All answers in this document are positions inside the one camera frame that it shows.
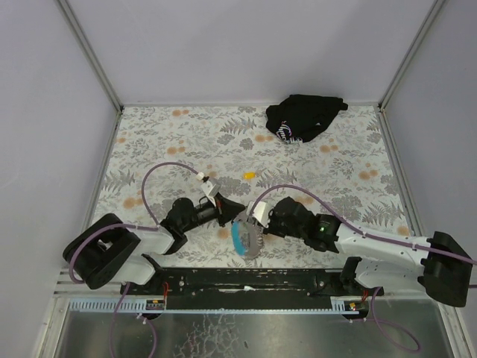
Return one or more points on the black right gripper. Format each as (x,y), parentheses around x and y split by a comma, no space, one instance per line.
(273,217)

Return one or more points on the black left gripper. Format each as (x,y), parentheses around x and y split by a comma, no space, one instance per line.
(220,209)

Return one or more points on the steel key holder with rings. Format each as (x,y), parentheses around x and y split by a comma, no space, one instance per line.
(246,234)

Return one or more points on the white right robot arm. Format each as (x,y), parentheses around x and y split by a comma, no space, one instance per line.
(437,266)

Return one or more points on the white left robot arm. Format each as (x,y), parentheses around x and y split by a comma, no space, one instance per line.
(111,249)

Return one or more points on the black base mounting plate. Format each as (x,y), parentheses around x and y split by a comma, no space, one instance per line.
(183,281)

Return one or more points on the floral patterned table mat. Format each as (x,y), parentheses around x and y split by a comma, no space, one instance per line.
(157,150)

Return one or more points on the black cloth with logo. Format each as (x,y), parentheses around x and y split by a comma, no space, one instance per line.
(301,118)

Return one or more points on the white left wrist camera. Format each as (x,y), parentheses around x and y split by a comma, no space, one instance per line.
(209,186)

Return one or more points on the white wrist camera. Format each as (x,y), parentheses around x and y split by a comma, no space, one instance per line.
(260,213)
(209,186)

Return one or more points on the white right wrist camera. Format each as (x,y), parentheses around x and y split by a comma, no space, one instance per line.
(260,213)

